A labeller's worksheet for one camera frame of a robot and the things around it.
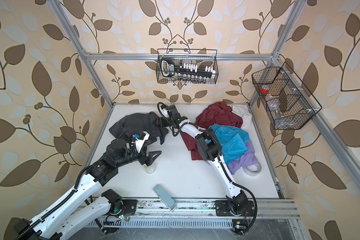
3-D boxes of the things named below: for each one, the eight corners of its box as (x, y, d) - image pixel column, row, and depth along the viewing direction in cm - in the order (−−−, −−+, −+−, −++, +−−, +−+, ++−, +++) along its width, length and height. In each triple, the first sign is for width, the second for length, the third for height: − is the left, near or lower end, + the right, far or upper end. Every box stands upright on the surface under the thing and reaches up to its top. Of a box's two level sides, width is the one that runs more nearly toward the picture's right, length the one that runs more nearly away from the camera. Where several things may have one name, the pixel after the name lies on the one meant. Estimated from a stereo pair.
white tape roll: (246, 178, 86) (248, 175, 82) (241, 169, 89) (243, 166, 85) (261, 174, 87) (264, 171, 83) (256, 165, 91) (259, 162, 87)
